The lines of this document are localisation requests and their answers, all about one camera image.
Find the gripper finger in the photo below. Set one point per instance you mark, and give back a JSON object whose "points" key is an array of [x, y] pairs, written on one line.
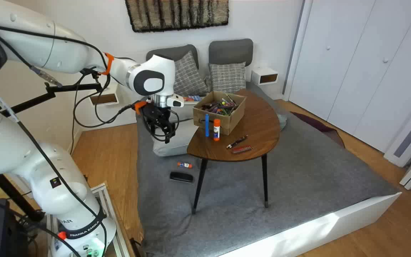
{"points": [[170, 135], [156, 128]]}

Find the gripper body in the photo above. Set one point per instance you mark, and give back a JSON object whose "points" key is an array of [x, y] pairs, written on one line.
{"points": [[156, 113]]}

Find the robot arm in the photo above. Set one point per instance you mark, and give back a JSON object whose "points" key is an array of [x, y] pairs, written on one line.
{"points": [[30, 46]]}

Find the blue marker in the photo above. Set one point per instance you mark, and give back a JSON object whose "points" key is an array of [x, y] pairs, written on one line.
{"points": [[207, 125]]}

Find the cardboard box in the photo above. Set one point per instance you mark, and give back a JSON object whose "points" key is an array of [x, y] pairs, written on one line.
{"points": [[231, 118]]}

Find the red marker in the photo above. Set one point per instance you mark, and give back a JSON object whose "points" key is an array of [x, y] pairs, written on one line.
{"points": [[242, 149]]}

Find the glue stick with orange cap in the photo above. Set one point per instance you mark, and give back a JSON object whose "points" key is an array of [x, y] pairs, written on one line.
{"points": [[184, 165], [216, 130]]}

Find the book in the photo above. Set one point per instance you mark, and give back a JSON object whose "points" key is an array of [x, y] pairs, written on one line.
{"points": [[193, 98]]}

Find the black case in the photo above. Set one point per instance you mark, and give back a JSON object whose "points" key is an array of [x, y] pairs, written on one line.
{"points": [[181, 177]]}

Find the plaid cushion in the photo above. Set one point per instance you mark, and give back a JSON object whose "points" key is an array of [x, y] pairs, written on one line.
{"points": [[227, 77], [188, 76]]}

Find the heap of markers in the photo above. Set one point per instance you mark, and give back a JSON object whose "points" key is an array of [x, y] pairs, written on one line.
{"points": [[221, 106]]}

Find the grey headrest cushion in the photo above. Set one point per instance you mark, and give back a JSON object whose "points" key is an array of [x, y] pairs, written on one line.
{"points": [[231, 51], [171, 53]]}

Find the dark pen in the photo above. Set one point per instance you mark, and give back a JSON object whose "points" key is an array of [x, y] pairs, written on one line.
{"points": [[237, 141]]}

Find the light blue cushion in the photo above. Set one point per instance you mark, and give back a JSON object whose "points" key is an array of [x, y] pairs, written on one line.
{"points": [[282, 121]]}

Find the grey felt mat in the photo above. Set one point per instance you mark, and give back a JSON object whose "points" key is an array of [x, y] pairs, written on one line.
{"points": [[298, 178]]}

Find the white platform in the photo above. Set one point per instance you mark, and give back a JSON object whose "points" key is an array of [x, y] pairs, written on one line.
{"points": [[319, 228]]}

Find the white wardrobe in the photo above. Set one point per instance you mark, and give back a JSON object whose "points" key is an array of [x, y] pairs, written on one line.
{"points": [[362, 64]]}

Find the white wall shelf box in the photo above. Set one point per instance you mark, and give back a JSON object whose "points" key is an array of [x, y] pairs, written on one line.
{"points": [[105, 98], [264, 76]]}

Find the woven wall hanging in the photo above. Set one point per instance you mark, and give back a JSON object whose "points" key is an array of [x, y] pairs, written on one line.
{"points": [[177, 14]]}

